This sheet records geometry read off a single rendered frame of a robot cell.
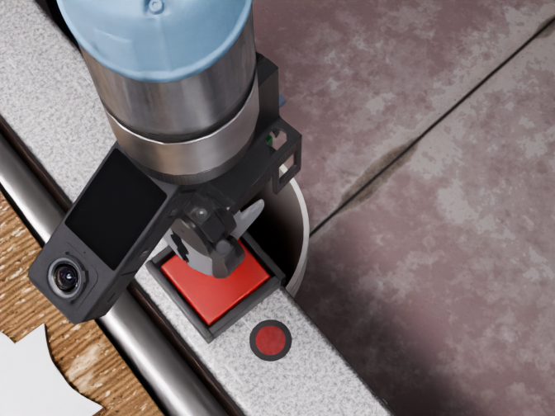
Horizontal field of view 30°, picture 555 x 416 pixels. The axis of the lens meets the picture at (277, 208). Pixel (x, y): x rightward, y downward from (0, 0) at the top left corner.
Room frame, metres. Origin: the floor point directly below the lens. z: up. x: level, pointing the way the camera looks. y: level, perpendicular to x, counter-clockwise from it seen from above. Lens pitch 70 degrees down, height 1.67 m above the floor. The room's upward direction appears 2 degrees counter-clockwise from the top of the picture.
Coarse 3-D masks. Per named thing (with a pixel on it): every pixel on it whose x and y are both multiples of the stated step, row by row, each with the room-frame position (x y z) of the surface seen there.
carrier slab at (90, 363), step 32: (0, 192) 0.29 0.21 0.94; (0, 224) 0.27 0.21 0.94; (0, 256) 0.24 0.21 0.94; (32, 256) 0.24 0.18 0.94; (0, 288) 0.22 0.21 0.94; (32, 288) 0.22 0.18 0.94; (0, 320) 0.19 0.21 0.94; (32, 320) 0.19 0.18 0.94; (64, 320) 0.19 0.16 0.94; (64, 352) 0.17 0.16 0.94; (96, 352) 0.17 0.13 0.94; (96, 384) 0.14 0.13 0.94; (128, 384) 0.14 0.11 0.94
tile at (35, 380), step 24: (0, 336) 0.18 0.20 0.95; (0, 360) 0.16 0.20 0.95; (24, 360) 0.16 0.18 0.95; (48, 360) 0.16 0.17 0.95; (0, 384) 0.14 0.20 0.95; (24, 384) 0.14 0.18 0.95; (48, 384) 0.14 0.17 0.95; (0, 408) 0.13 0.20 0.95; (24, 408) 0.13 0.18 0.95; (48, 408) 0.12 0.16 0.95; (72, 408) 0.12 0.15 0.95; (96, 408) 0.12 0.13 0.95
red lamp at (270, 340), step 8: (264, 328) 0.19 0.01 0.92; (272, 328) 0.18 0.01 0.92; (256, 336) 0.18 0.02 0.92; (264, 336) 0.18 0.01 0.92; (272, 336) 0.18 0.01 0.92; (280, 336) 0.18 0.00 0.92; (256, 344) 0.17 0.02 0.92; (264, 344) 0.17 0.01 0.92; (272, 344) 0.17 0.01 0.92; (280, 344) 0.17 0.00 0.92; (264, 352) 0.17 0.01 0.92; (272, 352) 0.17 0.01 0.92
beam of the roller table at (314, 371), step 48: (0, 0) 0.48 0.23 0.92; (0, 48) 0.43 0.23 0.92; (48, 48) 0.43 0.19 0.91; (0, 96) 0.39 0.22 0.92; (48, 96) 0.38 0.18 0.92; (96, 96) 0.38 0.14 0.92; (48, 144) 0.34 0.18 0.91; (96, 144) 0.34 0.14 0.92; (144, 288) 0.22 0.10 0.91; (192, 336) 0.18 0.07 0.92; (240, 336) 0.18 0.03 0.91; (240, 384) 0.14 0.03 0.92; (288, 384) 0.14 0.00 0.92; (336, 384) 0.14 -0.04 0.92
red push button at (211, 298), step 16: (176, 256) 0.24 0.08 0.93; (176, 272) 0.23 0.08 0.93; (192, 272) 0.23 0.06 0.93; (240, 272) 0.22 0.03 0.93; (256, 272) 0.22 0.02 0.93; (192, 288) 0.21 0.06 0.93; (208, 288) 0.21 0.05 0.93; (224, 288) 0.21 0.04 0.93; (240, 288) 0.21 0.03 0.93; (256, 288) 0.21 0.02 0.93; (192, 304) 0.20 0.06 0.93; (208, 304) 0.20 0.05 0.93; (224, 304) 0.20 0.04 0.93; (208, 320) 0.19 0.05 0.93
